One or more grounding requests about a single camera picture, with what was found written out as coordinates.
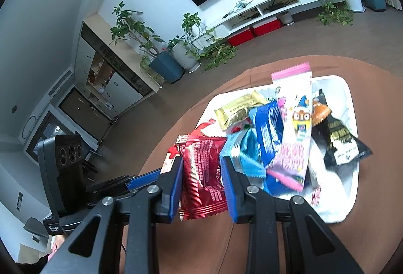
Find potted tree blue square pot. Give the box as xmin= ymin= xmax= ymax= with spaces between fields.
xmin=110 ymin=1 xmax=186 ymax=84

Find puffy red snack packet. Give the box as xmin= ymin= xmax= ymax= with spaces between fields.
xmin=160 ymin=120 xmax=218 ymax=175

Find dark red packet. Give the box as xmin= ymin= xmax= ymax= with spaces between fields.
xmin=178 ymin=135 xmax=229 ymax=221

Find black snack packet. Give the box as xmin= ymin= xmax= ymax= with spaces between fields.
xmin=312 ymin=89 xmax=372 ymax=170

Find red storage box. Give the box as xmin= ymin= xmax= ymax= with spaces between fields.
xmin=227 ymin=29 xmax=255 ymax=47
xmin=253 ymin=19 xmax=281 ymax=37

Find white television cabinet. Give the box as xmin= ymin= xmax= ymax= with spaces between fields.
xmin=201 ymin=0 xmax=347 ymax=41

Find pink cartoon packet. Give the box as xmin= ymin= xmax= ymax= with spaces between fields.
xmin=266 ymin=62 xmax=313 ymax=192

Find large white snack bag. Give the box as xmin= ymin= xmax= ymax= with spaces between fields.
xmin=307 ymin=135 xmax=347 ymax=218

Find light blue snack packet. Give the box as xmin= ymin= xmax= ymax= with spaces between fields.
xmin=219 ymin=129 xmax=268 ymax=196

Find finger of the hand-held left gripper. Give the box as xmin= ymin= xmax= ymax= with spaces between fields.
xmin=85 ymin=167 xmax=163 ymax=194
xmin=87 ymin=191 xmax=134 ymax=203

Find wooden display cabinet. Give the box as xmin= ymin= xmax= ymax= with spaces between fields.
xmin=74 ymin=14 xmax=162 ymax=121

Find orange cartoon packet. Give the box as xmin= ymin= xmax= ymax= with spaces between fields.
xmin=312 ymin=94 xmax=332 ymax=126

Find cables on television cabinet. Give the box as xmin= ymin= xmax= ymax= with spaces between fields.
xmin=223 ymin=1 xmax=254 ymax=18

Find dark blue snack packet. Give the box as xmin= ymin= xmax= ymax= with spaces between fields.
xmin=249 ymin=100 xmax=285 ymax=167

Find potted plant white ribbed pot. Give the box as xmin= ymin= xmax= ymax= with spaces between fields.
xmin=167 ymin=36 xmax=202 ymax=73

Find trailing vine plant on stand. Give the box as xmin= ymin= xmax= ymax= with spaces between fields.
xmin=183 ymin=12 xmax=237 ymax=70

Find gold wafer packet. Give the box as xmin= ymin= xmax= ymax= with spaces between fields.
xmin=214 ymin=92 xmax=269 ymax=131

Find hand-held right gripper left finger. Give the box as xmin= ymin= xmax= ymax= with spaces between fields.
xmin=41 ymin=154 xmax=184 ymax=274

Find dark entrance door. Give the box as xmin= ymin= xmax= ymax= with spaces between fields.
xmin=58 ymin=88 xmax=111 ymax=142

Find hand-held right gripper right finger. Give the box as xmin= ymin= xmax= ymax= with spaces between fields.
xmin=220 ymin=156 xmax=364 ymax=274

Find white plastic tray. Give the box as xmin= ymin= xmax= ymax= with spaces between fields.
xmin=195 ymin=75 xmax=359 ymax=224

